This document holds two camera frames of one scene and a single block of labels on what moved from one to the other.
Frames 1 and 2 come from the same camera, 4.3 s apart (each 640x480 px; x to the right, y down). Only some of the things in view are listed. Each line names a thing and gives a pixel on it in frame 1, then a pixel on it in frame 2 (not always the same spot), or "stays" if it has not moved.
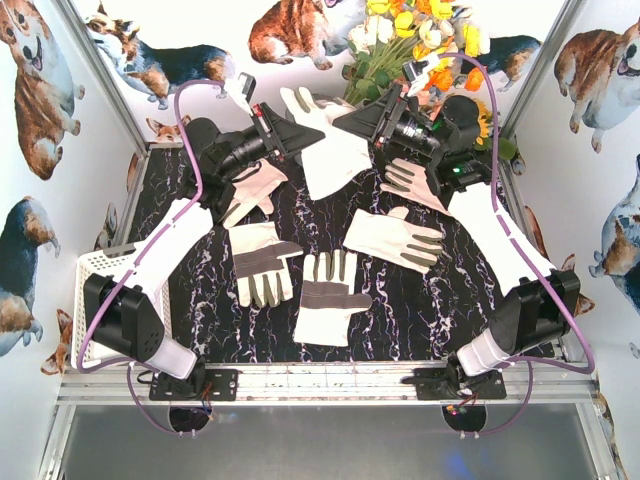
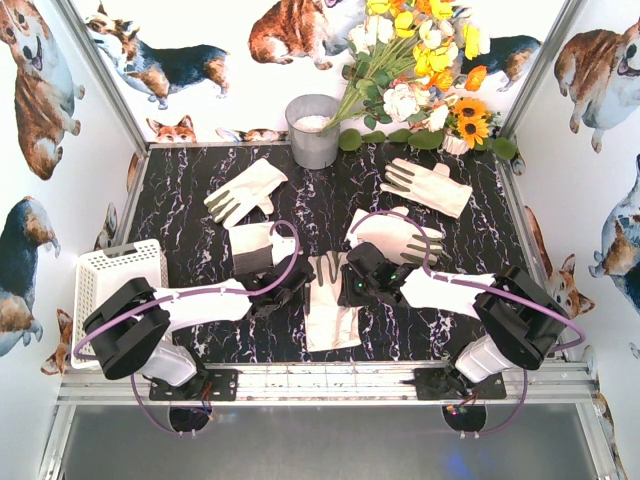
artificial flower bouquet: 394,32 stays
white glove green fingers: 394,238 stays
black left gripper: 270,135 to 295,275
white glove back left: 251,188 stays
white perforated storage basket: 107,261 stays
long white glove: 337,154 to 328,324
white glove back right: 411,181 stays
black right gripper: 386,116 to 356,267
